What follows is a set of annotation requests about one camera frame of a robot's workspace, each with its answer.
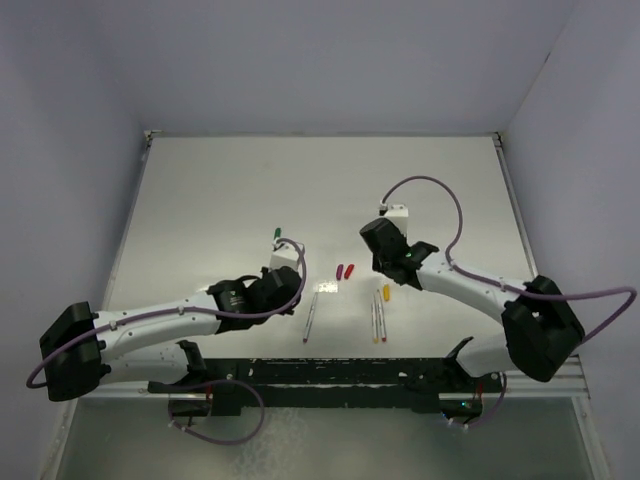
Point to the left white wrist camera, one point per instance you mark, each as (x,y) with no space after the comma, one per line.
(284,255)

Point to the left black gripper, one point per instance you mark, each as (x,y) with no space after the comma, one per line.
(288,311)

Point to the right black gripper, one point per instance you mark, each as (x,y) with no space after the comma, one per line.
(376,264)

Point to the purple marker pen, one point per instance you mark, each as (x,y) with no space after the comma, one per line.
(310,318)

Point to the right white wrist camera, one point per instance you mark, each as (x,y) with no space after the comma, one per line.
(398,214)

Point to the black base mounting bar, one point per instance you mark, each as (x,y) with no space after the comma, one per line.
(224,387)

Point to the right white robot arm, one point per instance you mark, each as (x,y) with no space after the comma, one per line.
(539,329)

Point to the red marker pen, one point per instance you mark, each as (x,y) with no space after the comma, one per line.
(382,322)

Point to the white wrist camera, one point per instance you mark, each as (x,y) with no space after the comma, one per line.
(284,255)
(398,214)

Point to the yellow marker pen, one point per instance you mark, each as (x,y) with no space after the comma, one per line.
(374,319)

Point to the red pen cap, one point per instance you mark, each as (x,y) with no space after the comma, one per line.
(349,270)

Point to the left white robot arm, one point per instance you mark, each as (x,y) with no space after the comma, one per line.
(81,346)

